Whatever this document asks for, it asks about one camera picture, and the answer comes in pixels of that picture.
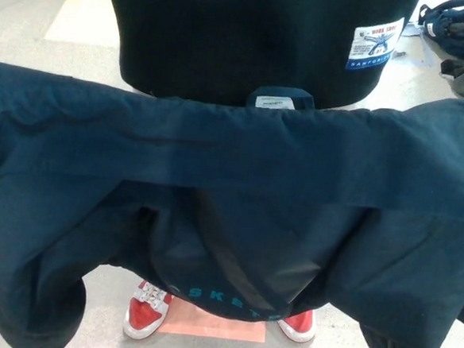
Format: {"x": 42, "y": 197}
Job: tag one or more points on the red white Nike sneaker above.
{"x": 142, "y": 315}
{"x": 299, "y": 326}

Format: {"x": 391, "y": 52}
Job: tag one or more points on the navy blue coat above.
{"x": 233, "y": 150}

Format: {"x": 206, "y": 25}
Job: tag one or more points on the blue backpack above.
{"x": 461, "y": 28}

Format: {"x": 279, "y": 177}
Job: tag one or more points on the orange rectangular floor mat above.
{"x": 213, "y": 326}

